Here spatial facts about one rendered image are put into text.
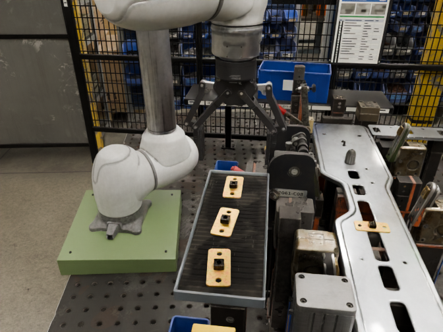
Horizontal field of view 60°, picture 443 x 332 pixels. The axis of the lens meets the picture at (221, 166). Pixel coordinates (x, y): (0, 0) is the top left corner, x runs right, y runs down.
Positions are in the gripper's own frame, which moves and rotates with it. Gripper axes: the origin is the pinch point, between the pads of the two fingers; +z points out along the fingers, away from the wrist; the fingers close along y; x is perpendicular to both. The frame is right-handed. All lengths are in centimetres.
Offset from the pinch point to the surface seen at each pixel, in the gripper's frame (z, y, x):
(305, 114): 12, 19, 56
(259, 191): 8.1, 5.6, -0.7
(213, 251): 7.8, -1.4, -21.0
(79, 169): 124, -146, 191
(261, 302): 8.0, 7.2, -30.6
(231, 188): 7.7, -0.5, -0.7
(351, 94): 21, 44, 105
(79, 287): 54, -48, 9
